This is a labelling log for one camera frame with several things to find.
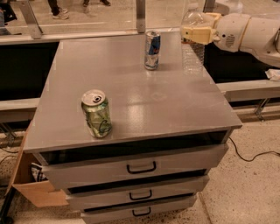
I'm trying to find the grey drawer cabinet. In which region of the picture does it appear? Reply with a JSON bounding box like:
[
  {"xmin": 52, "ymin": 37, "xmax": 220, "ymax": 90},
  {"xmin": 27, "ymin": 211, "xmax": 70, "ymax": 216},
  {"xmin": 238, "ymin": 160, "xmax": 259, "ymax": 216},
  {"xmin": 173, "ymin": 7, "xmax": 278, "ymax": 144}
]
[{"xmin": 24, "ymin": 32, "xmax": 242, "ymax": 214}]

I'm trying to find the blue silver energy drink can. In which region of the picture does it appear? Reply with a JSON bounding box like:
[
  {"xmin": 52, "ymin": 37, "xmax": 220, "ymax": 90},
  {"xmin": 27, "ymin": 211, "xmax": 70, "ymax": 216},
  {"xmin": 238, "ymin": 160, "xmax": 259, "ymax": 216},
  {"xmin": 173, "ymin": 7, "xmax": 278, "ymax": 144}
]
[{"xmin": 144, "ymin": 31, "xmax": 161, "ymax": 70}]

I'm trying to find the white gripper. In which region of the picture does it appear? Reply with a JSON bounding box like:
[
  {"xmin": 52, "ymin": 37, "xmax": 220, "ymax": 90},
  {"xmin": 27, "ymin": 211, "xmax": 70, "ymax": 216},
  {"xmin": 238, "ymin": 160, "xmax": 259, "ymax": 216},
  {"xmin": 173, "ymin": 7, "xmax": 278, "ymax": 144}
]
[{"xmin": 180, "ymin": 12, "xmax": 250, "ymax": 53}]

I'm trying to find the black floor cable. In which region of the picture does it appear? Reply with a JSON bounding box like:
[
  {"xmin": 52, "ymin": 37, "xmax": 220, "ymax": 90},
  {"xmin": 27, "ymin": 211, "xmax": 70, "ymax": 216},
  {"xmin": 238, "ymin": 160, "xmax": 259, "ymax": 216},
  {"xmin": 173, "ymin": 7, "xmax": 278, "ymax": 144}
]
[{"xmin": 228, "ymin": 136, "xmax": 280, "ymax": 163}]

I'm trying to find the snack bag in box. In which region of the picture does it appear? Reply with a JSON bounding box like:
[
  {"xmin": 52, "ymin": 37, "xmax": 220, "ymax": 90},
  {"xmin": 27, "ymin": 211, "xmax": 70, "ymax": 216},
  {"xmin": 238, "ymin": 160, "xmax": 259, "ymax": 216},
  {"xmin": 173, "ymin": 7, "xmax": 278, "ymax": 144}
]
[{"xmin": 31, "ymin": 163, "xmax": 47, "ymax": 182}]

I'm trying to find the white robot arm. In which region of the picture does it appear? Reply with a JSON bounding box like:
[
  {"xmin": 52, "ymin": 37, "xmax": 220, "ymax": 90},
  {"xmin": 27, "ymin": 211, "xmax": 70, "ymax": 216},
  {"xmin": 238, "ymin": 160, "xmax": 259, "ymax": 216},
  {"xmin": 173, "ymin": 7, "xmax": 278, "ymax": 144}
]
[{"xmin": 180, "ymin": 12, "xmax": 280, "ymax": 67}]

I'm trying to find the grey drawer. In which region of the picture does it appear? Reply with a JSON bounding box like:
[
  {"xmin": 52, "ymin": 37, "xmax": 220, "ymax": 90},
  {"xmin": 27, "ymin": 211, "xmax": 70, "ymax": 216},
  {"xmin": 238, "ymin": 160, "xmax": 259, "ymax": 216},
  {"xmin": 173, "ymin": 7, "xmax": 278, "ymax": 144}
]
[
  {"xmin": 80, "ymin": 195, "xmax": 196, "ymax": 224},
  {"xmin": 66, "ymin": 175, "xmax": 209, "ymax": 210},
  {"xmin": 43, "ymin": 143, "xmax": 228, "ymax": 189}
]

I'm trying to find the middle grey drawer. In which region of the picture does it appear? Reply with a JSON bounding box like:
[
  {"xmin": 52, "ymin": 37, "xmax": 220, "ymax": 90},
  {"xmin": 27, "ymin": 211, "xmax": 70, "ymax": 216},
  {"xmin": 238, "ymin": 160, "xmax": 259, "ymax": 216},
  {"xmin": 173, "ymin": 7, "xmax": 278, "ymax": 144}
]
[{"xmin": 66, "ymin": 175, "xmax": 209, "ymax": 210}]

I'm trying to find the top grey drawer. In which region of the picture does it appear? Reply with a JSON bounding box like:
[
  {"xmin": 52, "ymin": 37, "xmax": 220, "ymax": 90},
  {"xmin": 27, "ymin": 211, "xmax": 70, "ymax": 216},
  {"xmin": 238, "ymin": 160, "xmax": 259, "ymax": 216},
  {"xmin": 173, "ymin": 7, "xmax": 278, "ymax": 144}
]
[{"xmin": 43, "ymin": 143, "xmax": 228, "ymax": 189}]

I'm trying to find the cardboard box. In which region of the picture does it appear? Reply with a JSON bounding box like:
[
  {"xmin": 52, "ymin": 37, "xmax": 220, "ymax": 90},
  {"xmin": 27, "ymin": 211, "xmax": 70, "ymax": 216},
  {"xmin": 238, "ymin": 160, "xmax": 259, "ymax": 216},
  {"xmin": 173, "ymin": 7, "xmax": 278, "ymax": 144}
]
[{"xmin": 8, "ymin": 129, "xmax": 67, "ymax": 207}]

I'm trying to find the grey metal railing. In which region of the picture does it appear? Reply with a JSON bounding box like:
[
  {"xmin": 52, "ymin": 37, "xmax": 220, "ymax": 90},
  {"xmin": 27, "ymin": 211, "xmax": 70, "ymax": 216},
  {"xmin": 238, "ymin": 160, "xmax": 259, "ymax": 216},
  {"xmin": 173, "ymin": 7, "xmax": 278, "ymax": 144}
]
[{"xmin": 0, "ymin": 0, "xmax": 280, "ymax": 45}]

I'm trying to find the clear plastic water bottle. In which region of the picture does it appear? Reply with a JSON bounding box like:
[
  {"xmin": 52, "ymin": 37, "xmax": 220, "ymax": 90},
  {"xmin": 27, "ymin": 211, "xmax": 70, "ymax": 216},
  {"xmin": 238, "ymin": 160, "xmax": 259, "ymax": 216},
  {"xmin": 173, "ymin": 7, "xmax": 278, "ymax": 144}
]
[{"xmin": 180, "ymin": 2, "xmax": 205, "ymax": 75}]

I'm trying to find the bottom grey drawer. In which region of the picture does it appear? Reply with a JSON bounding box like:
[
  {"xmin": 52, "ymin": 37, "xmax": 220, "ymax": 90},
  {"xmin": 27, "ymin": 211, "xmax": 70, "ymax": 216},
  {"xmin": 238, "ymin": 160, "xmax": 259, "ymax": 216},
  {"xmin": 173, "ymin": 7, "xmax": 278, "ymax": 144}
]
[{"xmin": 80, "ymin": 195, "xmax": 196, "ymax": 224}]

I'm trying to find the green soda can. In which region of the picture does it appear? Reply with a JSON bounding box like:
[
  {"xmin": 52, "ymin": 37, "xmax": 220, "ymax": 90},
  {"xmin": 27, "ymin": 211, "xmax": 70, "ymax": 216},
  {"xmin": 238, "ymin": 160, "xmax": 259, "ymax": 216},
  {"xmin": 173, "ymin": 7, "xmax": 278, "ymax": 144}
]
[{"xmin": 81, "ymin": 89, "xmax": 112, "ymax": 138}]

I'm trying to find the person white sneaker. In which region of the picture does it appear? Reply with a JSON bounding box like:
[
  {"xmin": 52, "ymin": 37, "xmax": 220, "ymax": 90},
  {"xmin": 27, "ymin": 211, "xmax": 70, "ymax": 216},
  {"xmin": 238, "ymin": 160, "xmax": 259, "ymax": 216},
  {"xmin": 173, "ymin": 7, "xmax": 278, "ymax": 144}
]
[{"xmin": 52, "ymin": 8, "xmax": 69, "ymax": 19}]

